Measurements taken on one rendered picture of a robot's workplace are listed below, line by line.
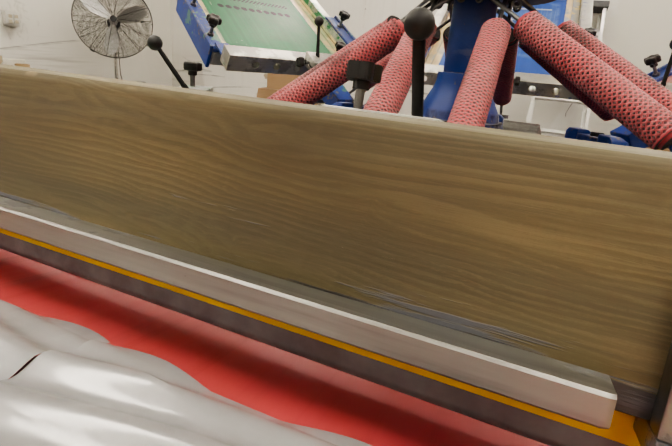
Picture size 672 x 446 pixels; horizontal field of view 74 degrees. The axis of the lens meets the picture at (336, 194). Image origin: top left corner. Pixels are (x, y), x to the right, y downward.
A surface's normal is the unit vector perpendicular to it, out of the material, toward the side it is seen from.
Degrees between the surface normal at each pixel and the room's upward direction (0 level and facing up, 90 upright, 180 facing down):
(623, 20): 90
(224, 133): 81
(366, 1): 90
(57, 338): 1
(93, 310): 9
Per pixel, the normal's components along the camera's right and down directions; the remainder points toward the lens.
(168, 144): -0.37, 0.07
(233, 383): 0.15, -0.98
